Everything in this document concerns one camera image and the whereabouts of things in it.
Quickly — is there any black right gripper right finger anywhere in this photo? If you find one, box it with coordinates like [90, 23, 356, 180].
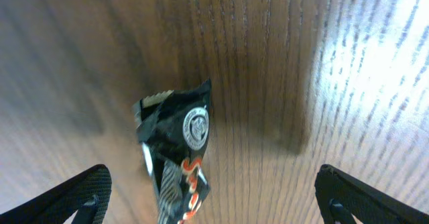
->
[314, 164, 428, 223]

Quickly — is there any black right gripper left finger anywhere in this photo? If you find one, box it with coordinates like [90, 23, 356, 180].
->
[1, 164, 112, 224]

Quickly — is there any black Mars candy bar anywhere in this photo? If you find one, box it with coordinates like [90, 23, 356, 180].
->
[133, 79, 212, 224]

